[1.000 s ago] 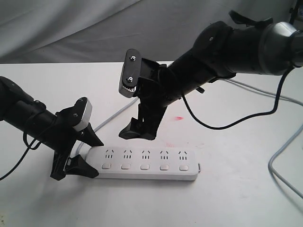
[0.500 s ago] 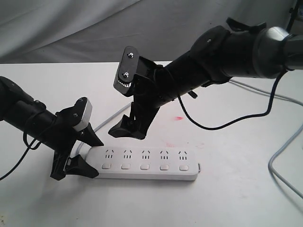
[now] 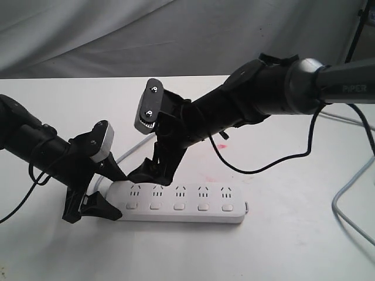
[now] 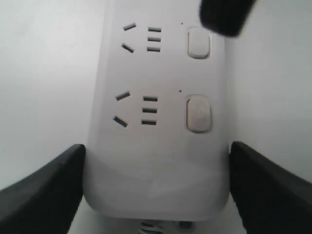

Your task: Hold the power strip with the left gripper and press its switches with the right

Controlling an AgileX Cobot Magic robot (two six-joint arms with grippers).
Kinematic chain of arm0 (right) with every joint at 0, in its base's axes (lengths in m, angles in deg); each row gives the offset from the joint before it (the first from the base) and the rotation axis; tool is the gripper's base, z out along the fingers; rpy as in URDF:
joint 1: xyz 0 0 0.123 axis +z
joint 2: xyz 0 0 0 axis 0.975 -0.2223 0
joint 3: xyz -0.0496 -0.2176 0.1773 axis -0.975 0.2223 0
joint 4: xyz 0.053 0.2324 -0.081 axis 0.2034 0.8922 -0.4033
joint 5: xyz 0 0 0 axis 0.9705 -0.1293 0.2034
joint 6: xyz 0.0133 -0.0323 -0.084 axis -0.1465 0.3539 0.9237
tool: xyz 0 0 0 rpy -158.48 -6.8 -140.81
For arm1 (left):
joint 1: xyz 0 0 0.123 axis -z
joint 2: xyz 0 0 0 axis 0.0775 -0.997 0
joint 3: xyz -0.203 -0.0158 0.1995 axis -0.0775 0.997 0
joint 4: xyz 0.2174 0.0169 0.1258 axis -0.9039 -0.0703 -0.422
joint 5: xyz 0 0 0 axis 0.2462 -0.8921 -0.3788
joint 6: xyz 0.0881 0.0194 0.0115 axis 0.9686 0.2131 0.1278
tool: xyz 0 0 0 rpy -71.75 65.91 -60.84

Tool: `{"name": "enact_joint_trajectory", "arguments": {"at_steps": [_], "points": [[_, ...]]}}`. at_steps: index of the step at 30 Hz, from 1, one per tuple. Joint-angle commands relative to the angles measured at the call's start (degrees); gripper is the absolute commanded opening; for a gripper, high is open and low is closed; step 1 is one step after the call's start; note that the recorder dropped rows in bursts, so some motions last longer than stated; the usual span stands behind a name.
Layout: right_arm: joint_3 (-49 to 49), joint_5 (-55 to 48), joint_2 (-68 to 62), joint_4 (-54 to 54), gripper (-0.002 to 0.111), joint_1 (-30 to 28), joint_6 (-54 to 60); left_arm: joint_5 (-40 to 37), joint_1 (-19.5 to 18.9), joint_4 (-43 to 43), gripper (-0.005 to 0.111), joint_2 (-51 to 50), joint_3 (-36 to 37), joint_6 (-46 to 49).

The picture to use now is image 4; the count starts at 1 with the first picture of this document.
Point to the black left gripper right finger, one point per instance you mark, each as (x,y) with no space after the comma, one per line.
(269,199)

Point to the white five-outlet power strip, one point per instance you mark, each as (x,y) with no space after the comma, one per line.
(157,144)

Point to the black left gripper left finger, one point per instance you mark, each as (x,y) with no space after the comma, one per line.
(46,201)

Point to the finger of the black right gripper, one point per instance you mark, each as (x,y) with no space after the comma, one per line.
(225,17)

